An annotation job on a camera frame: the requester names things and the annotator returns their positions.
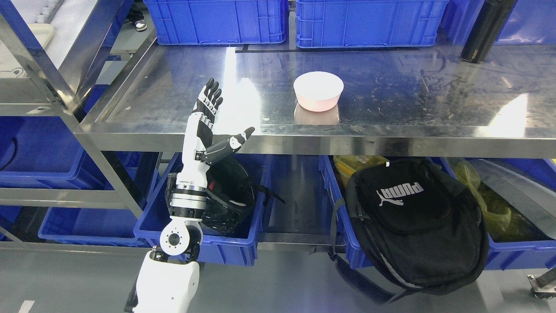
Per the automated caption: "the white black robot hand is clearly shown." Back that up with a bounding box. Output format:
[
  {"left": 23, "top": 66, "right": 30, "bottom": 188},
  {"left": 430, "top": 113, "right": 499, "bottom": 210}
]
[{"left": 169, "top": 78, "right": 255, "bottom": 221}]

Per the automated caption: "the pink plastic bowl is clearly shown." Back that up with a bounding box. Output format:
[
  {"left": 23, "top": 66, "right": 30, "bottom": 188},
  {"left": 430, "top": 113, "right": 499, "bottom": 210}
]
[{"left": 293, "top": 71, "right": 345, "bottom": 112}]

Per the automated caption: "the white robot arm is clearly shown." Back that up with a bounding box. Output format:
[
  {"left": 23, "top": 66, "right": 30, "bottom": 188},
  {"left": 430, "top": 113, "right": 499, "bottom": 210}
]
[{"left": 131, "top": 216, "right": 203, "bottom": 313}]

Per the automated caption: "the blue bin left middle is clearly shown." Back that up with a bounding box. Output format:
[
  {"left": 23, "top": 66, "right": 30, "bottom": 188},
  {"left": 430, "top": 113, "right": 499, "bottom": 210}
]
[{"left": 0, "top": 85, "right": 109, "bottom": 190}]

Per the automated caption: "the white foam shelf liner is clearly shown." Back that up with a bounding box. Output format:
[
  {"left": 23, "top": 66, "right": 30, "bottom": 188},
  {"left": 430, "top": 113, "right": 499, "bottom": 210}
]
[{"left": 1, "top": 0, "right": 121, "bottom": 89}]

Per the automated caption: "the black helmet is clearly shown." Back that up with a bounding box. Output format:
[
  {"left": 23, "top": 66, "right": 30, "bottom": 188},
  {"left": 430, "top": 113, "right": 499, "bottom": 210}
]
[{"left": 200, "top": 156, "right": 285, "bottom": 238}]

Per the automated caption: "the blue bin holding helmet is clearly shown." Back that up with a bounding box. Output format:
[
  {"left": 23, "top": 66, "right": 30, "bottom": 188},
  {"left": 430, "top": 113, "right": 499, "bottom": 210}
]
[{"left": 133, "top": 153, "right": 275, "bottom": 266}]

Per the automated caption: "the blue crate back left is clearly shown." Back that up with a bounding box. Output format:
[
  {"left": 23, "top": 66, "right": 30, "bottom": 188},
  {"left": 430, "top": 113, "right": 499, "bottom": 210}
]
[{"left": 144, "top": 0, "right": 289, "bottom": 45}]

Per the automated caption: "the blue crate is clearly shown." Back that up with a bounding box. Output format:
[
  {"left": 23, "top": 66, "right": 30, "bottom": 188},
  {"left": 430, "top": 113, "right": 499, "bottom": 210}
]
[
  {"left": 144, "top": 0, "right": 289, "bottom": 45},
  {"left": 295, "top": 0, "right": 447, "bottom": 48}
]

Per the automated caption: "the blue crate back right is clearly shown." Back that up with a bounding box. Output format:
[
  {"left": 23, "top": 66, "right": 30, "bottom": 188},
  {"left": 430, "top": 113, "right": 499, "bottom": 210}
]
[{"left": 295, "top": 0, "right": 447, "bottom": 48}]

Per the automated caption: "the black Puma backpack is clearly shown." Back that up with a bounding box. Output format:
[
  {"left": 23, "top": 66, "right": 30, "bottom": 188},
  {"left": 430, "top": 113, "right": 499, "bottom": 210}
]
[{"left": 328, "top": 158, "right": 489, "bottom": 304}]

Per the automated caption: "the yellow plastic bag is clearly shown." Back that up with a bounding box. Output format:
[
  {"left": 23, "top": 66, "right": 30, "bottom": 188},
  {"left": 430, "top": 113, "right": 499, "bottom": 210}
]
[{"left": 447, "top": 158, "right": 512, "bottom": 240}]

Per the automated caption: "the blue bin holding backpack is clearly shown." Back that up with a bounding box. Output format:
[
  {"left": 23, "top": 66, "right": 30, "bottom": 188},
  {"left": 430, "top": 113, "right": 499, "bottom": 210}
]
[{"left": 318, "top": 155, "right": 556, "bottom": 271}]

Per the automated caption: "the black thermos bottle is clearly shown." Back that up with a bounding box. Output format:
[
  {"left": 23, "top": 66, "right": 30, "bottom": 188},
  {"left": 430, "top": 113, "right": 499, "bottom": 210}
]
[{"left": 460, "top": 0, "right": 516, "bottom": 63}]

